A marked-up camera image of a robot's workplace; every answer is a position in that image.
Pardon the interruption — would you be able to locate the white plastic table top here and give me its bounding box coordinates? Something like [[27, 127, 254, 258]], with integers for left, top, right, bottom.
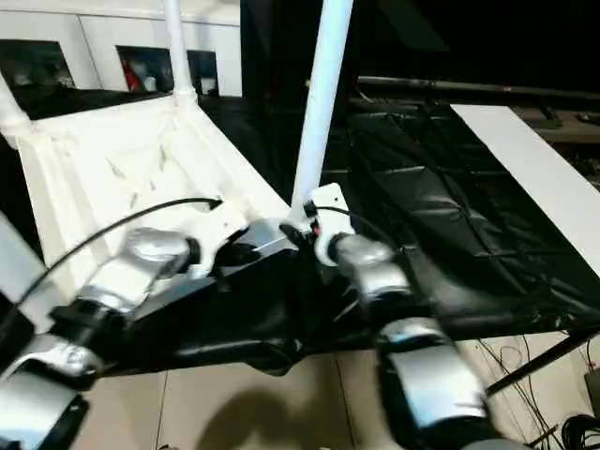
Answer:
[[2, 91, 301, 329]]

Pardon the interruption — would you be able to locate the black work mat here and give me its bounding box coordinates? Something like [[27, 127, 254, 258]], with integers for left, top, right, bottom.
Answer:
[[0, 82, 600, 376]]

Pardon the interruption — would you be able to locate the black case with yellow label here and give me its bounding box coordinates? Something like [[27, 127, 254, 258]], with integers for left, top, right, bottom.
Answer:
[[239, 0, 360, 100]]

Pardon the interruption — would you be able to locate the black metal rod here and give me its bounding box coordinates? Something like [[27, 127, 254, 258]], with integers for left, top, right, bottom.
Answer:
[[355, 76, 600, 103]]

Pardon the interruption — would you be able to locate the white flat board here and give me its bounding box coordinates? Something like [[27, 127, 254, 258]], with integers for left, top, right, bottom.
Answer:
[[449, 103, 600, 260]]

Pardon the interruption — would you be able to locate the black metal table strut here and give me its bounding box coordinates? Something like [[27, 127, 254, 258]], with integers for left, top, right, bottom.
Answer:
[[486, 327, 600, 394]]

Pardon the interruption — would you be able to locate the white cabinet with glass doors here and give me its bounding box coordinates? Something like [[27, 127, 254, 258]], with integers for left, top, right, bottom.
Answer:
[[0, 0, 244, 98]]

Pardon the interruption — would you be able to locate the grey power box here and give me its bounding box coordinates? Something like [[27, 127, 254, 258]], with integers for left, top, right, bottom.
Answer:
[[583, 369, 600, 413]]

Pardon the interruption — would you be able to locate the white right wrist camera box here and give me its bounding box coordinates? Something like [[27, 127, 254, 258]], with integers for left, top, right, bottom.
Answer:
[[308, 183, 356, 267]]

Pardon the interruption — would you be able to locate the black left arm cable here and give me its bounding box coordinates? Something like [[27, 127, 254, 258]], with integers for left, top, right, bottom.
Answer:
[[0, 196, 225, 329]]

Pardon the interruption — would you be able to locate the black cable coil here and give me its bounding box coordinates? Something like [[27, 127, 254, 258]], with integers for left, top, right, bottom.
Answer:
[[561, 414, 600, 450]]

